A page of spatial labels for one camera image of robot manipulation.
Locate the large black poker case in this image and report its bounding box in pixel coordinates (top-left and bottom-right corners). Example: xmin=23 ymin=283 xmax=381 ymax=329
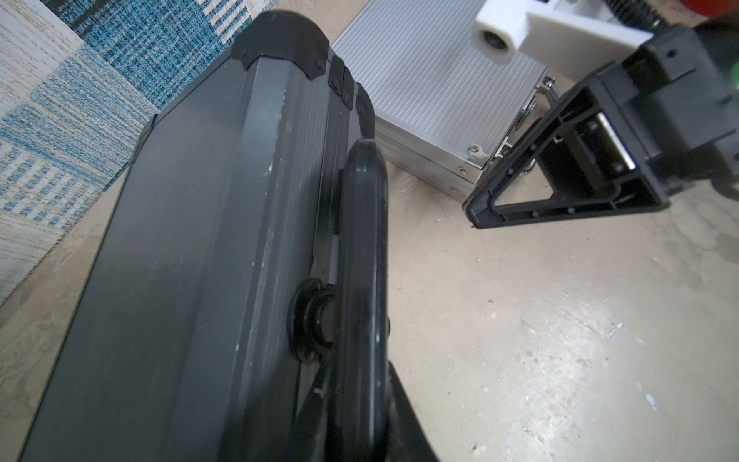
xmin=19 ymin=10 xmax=388 ymax=461

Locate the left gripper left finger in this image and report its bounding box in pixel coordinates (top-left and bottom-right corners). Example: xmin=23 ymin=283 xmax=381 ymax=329
xmin=279 ymin=363 xmax=346 ymax=461

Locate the red pencil cup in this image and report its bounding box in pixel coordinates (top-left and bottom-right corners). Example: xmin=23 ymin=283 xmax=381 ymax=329
xmin=680 ymin=0 xmax=739 ymax=18

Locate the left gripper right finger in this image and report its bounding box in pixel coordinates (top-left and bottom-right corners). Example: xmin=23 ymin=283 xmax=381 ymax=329
xmin=385 ymin=362 xmax=439 ymax=461

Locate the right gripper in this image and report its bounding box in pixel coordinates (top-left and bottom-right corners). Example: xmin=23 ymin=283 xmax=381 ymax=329
xmin=463 ymin=12 xmax=738 ymax=229

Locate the small silver aluminium case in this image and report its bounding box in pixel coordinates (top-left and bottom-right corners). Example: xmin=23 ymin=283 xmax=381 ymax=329
xmin=334 ymin=0 xmax=548 ymax=202

